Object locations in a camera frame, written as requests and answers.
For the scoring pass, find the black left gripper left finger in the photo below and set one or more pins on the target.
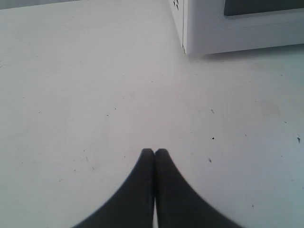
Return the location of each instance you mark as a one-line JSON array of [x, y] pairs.
[[132, 206]]

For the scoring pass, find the white microwave door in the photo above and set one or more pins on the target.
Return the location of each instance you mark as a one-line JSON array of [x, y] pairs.
[[218, 26]]

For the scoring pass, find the white microwave oven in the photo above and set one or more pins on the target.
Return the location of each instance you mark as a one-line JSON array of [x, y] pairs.
[[177, 10]]

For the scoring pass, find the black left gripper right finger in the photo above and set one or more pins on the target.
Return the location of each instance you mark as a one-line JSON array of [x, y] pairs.
[[177, 203]]

